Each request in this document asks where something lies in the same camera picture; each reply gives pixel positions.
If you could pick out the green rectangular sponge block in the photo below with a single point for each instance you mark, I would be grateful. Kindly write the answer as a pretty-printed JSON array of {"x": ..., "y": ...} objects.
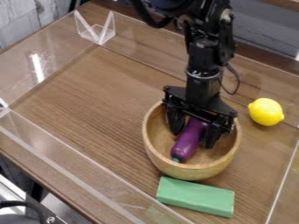
[{"x": 197, "y": 197}]

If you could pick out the yellow toy lemon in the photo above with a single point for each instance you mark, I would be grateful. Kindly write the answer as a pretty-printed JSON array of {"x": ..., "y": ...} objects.
[{"x": 266, "y": 112}]

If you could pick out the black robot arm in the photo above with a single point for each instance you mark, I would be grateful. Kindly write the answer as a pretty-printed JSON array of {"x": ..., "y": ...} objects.
[{"x": 205, "y": 22}]

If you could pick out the clear acrylic corner bracket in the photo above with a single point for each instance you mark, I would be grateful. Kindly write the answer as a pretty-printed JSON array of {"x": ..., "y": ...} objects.
[{"x": 99, "y": 34}]

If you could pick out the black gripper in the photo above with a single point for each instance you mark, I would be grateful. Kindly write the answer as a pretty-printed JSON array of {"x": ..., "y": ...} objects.
[{"x": 197, "y": 100}]

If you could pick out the brown wooden bowl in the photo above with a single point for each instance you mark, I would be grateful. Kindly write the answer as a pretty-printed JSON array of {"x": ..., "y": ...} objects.
[{"x": 205, "y": 164}]

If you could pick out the purple toy eggplant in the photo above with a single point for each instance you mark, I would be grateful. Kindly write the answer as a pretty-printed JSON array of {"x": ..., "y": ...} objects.
[{"x": 188, "y": 140}]

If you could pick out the clear acrylic front wall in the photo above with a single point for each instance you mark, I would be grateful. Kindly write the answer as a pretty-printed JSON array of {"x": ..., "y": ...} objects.
[{"x": 88, "y": 186}]

